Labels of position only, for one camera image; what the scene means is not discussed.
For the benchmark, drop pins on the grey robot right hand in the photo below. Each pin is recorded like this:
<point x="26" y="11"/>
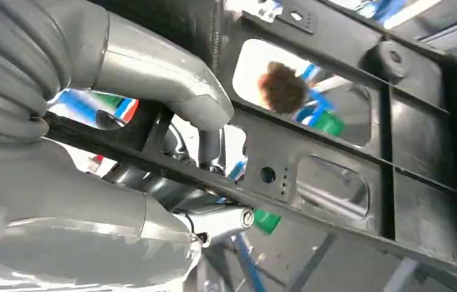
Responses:
<point x="71" y="225"/>

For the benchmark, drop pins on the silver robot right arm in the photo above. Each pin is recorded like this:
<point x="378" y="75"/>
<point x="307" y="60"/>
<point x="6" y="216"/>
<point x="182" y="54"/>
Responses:
<point x="6" y="68"/>

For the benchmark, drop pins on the blue metal shelf rack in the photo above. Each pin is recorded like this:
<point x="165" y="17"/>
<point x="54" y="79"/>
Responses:
<point x="248" y="264"/>

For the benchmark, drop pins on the person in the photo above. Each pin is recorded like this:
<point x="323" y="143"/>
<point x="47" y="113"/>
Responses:
<point x="282" y="88"/>

